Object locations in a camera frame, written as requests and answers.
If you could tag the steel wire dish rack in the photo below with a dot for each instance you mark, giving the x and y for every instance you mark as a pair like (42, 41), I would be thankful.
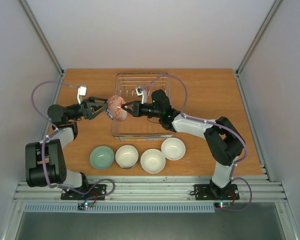
(143, 128)

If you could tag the pale green bowl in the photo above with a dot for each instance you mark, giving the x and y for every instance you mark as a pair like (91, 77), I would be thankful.
(102, 157)

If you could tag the aluminium frame post left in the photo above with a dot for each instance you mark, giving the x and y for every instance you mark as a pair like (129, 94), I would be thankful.
(39, 32)

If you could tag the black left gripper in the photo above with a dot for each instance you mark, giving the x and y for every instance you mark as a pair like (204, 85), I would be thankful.
(87, 109)

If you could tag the white bowl dark base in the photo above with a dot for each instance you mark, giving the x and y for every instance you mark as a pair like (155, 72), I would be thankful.
(127, 156)

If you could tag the grey slotted cable duct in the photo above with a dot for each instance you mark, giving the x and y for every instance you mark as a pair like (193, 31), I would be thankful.
(119, 208)

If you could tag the controller board with leds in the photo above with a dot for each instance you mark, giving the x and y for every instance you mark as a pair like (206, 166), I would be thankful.
(84, 206)
(221, 205)

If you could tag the left controller board with leds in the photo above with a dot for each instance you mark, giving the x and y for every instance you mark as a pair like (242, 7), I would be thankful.
(84, 206)

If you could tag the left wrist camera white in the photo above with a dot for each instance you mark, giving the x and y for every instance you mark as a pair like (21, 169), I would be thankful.
(81, 92)

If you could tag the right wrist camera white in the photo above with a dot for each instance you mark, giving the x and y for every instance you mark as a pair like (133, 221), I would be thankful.
(141, 92)

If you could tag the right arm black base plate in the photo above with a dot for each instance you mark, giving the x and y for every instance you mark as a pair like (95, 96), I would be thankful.
(207, 192)

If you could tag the red blue patterned bowl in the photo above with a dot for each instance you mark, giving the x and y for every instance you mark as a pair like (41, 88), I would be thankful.
(114, 108)

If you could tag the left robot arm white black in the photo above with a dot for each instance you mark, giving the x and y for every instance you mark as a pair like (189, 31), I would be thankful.
(45, 164)

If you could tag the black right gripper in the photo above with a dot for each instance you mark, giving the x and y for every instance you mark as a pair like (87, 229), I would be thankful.
(136, 109)

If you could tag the right controller board with leds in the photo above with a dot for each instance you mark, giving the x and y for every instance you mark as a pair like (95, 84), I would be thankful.
(221, 205)

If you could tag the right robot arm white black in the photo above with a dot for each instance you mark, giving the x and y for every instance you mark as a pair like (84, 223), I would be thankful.
(225, 143)

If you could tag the aluminium frame post right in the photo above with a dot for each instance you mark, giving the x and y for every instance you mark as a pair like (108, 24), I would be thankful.
(276, 4)

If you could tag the aluminium frame post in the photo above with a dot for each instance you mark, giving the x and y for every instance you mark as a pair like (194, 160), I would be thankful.
(276, 4)
(39, 32)

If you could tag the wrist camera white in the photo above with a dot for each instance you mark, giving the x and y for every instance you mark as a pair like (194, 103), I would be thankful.
(141, 92)
(81, 92)

